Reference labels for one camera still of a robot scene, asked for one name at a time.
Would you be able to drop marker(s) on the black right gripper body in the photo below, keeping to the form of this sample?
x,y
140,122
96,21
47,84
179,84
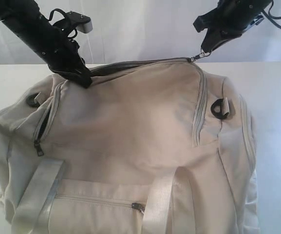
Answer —
x,y
231,18

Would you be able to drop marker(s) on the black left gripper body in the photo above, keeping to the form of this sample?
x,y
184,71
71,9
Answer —
x,y
58,49

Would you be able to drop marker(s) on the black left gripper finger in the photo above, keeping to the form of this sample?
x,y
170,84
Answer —
x,y
80,75

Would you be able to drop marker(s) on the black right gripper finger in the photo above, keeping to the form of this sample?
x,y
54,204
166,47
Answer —
x,y
204,21
214,39

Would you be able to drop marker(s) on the cream fabric duffel bag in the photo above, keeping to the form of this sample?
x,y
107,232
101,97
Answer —
x,y
157,147

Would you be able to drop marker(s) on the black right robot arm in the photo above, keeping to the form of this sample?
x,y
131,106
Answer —
x,y
265,14

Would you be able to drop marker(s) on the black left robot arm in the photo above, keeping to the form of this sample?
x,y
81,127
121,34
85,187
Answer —
x,y
23,17

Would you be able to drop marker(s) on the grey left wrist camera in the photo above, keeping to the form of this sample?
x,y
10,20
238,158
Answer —
x,y
79,22

